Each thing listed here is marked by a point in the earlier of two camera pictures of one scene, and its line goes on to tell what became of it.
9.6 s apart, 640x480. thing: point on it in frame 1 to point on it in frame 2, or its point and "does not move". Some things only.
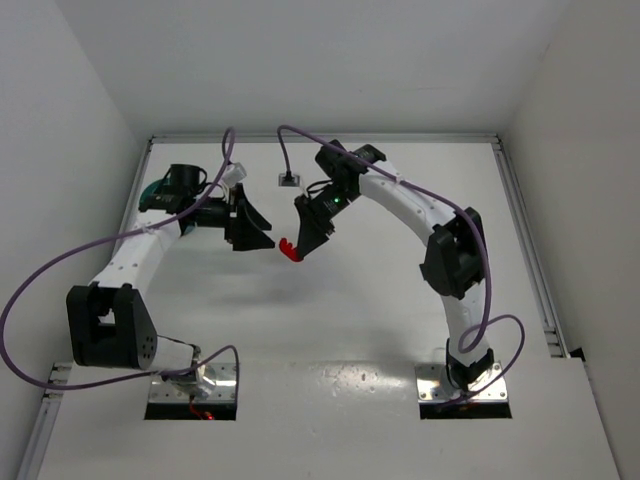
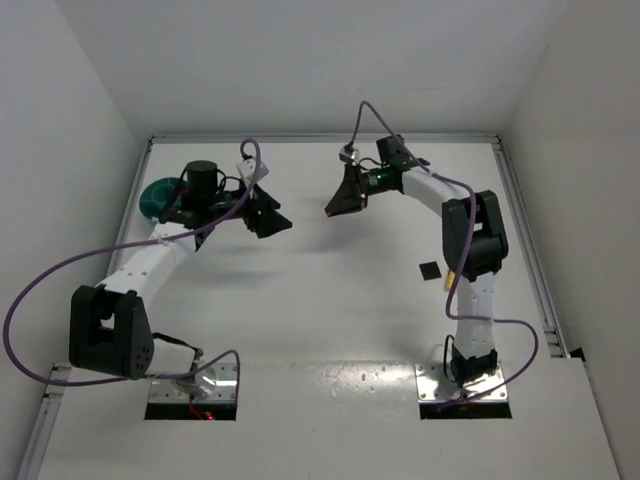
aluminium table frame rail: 548,311 does not move
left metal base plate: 208,383 does not move
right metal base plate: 433,384 does not move
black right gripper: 314,220 to 358,186
